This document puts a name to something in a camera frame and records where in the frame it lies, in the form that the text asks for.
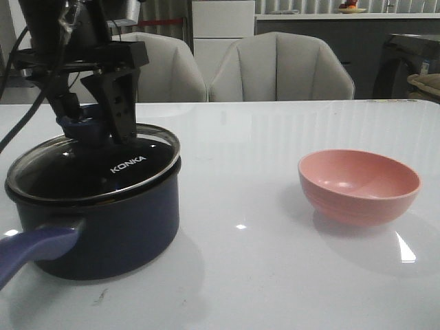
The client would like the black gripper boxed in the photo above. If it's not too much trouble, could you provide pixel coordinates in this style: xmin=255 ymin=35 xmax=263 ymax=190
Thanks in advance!
xmin=12 ymin=41 xmax=149 ymax=144

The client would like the glass lid with blue knob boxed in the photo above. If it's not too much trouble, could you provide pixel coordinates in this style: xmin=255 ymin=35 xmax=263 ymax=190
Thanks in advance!
xmin=5 ymin=104 xmax=180 ymax=204

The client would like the pink bowl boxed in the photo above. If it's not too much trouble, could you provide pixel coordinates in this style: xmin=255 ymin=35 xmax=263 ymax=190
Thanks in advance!
xmin=298 ymin=149 xmax=421 ymax=226

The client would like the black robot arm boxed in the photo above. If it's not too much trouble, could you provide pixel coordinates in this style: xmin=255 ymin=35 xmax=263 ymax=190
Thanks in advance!
xmin=13 ymin=1 xmax=149 ymax=146

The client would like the left grey upholstered chair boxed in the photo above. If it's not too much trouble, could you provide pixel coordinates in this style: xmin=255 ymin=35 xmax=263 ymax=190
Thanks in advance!
xmin=113 ymin=32 xmax=208 ymax=103

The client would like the grey upholstered chair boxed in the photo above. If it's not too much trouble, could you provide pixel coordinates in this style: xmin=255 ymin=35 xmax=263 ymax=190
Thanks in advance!
xmin=208 ymin=32 xmax=355 ymax=102
xmin=113 ymin=32 xmax=208 ymax=103

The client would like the red barrier tape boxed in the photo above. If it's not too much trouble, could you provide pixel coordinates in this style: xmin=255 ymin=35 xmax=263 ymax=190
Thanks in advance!
xmin=137 ymin=17 xmax=185 ymax=26

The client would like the dark blue saucepan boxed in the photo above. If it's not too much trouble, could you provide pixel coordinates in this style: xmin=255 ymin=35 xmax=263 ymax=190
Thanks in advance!
xmin=1 ymin=162 xmax=181 ymax=287

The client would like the white drawer cabinet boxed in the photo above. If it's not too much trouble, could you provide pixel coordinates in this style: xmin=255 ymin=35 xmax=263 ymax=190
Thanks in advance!
xmin=192 ymin=1 xmax=255 ymax=85

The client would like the right grey upholstered chair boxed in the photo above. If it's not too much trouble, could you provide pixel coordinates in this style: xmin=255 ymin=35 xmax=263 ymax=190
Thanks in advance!
xmin=208 ymin=32 xmax=355 ymax=102

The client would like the dark grey sideboard counter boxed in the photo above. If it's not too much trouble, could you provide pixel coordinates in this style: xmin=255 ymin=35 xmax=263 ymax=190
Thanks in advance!
xmin=256 ymin=13 xmax=439 ymax=99

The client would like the fruit plate on counter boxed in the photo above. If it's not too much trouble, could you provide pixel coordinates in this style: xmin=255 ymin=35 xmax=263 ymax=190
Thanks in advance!
xmin=338 ymin=0 xmax=366 ymax=14

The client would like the beige cushion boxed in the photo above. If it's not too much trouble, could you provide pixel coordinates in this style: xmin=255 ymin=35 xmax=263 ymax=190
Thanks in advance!
xmin=407 ymin=73 xmax=440 ymax=104

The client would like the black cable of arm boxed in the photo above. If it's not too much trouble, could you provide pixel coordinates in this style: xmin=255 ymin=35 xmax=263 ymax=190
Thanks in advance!
xmin=0 ymin=25 xmax=69 ymax=154

